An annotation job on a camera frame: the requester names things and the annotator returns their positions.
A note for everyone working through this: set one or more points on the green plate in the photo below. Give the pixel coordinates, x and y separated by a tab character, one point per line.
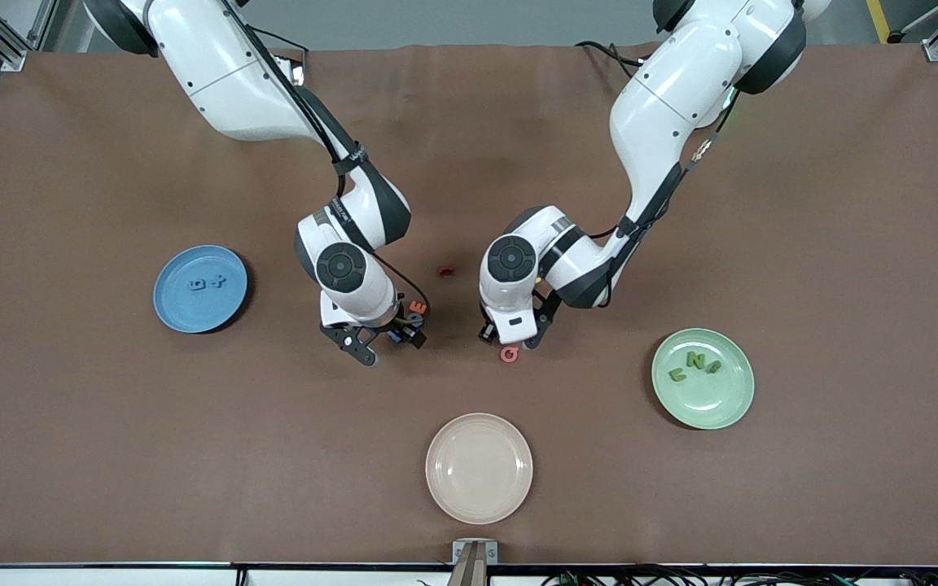
703	403

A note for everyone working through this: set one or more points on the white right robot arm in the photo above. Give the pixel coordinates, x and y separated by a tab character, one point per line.
233	81

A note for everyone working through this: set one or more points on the brown table cover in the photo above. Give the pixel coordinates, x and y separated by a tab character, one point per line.
111	448

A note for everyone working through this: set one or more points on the grey metal bracket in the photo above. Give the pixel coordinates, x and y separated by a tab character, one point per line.
459	549

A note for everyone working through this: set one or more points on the cream plate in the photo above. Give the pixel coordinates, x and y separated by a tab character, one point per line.
479	468

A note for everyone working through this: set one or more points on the pink letter Q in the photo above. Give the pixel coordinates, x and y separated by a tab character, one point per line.
504	356

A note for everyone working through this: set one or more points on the orange letter E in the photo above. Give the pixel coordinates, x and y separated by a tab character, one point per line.
418	308

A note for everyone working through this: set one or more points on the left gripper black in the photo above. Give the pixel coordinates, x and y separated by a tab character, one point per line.
537	333

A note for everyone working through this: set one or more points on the green letter N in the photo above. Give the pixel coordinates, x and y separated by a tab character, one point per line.
694	359

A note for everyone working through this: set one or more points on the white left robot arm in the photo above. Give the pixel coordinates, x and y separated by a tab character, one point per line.
681	89

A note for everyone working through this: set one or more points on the blue plate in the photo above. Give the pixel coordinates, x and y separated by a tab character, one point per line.
192	313

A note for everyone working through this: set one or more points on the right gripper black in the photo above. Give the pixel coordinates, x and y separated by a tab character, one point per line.
401	325

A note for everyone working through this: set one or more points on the white table edge rail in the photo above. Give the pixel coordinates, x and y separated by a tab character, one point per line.
70	576

